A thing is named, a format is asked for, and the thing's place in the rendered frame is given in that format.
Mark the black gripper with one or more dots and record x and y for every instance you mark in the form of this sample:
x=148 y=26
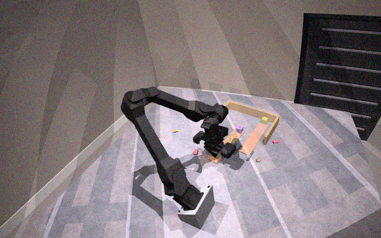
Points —
x=214 y=145

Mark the purple letter block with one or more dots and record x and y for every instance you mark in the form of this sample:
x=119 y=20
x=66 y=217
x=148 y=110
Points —
x=239 y=130

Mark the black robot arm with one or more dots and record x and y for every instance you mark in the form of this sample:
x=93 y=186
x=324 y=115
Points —
x=171 y=171

